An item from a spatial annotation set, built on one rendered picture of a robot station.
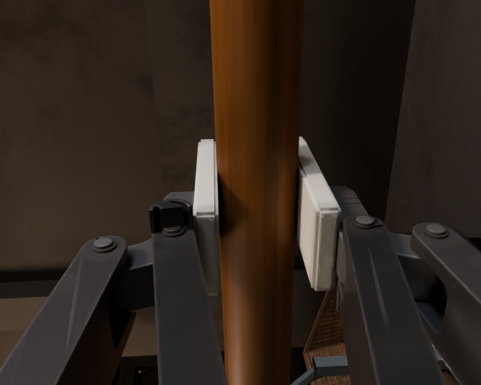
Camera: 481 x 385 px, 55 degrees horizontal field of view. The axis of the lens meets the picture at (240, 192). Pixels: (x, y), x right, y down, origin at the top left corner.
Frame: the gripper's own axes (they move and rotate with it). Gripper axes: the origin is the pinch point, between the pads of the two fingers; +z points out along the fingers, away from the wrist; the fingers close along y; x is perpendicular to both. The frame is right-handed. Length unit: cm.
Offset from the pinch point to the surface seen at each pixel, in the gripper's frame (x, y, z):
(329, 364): -95, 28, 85
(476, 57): -27, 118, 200
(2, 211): -138, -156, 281
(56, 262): -182, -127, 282
